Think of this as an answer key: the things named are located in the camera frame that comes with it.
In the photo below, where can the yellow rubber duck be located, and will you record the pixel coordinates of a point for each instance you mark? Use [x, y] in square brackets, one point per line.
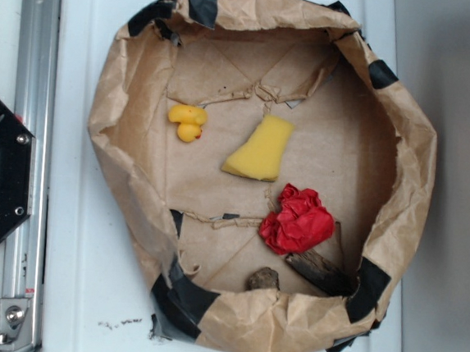
[190, 119]

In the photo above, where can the yellow sponge piece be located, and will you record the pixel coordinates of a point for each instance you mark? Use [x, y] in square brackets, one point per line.
[260, 157]

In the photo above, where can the brown paper bag bin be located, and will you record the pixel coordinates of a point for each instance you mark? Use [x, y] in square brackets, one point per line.
[359, 140]

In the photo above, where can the crumpled red paper ball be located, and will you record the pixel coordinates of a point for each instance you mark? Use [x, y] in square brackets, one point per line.
[302, 223]

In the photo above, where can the small brown rock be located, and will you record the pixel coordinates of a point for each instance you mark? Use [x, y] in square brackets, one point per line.
[264, 278]

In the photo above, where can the dark wood bark piece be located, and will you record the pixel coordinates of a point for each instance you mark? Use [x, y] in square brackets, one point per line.
[324, 266]

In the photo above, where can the white plastic tray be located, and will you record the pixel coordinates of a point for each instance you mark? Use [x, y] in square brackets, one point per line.
[95, 298]

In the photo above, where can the aluminium extrusion rail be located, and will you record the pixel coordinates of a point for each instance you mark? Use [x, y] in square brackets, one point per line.
[24, 254]

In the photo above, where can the metal corner bracket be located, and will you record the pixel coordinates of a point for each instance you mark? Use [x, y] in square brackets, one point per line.
[16, 327]

